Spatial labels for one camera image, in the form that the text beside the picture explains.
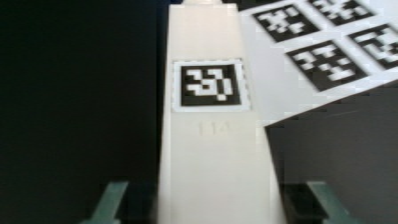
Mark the white sheet with tags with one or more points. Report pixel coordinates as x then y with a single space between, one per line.
322 51

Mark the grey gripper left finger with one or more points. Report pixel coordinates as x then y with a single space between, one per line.
105 212

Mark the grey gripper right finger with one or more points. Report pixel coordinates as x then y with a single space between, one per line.
331 204

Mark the white desk leg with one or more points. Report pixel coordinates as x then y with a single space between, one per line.
217 183

